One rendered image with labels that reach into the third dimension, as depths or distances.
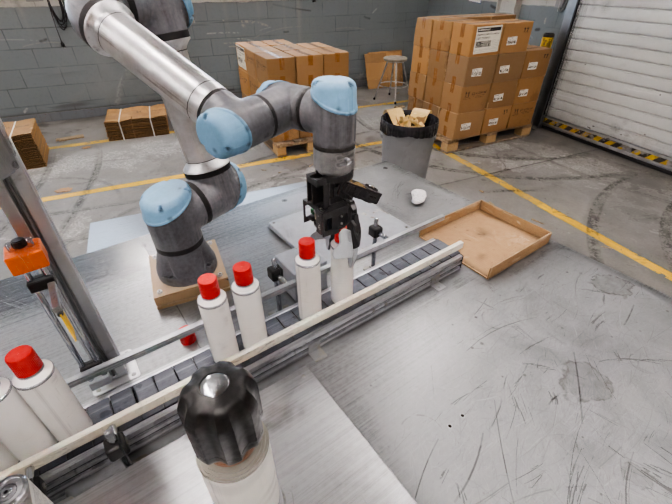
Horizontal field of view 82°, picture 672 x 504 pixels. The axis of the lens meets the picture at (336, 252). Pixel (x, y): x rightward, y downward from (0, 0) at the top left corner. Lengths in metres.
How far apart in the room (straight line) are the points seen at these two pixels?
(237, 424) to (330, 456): 0.30
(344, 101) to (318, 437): 0.55
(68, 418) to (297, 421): 0.36
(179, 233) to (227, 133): 0.41
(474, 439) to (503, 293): 0.43
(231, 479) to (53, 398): 0.34
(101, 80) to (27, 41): 0.76
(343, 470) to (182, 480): 0.25
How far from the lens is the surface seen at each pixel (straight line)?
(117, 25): 0.82
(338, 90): 0.65
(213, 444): 0.44
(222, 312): 0.72
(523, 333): 1.01
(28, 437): 0.78
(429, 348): 0.91
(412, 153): 3.01
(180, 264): 1.01
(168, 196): 0.95
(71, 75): 6.04
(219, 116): 0.62
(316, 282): 0.79
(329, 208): 0.72
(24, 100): 6.18
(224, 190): 1.01
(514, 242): 1.31
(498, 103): 4.47
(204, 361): 0.84
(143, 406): 0.78
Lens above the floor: 1.51
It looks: 36 degrees down
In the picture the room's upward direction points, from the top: straight up
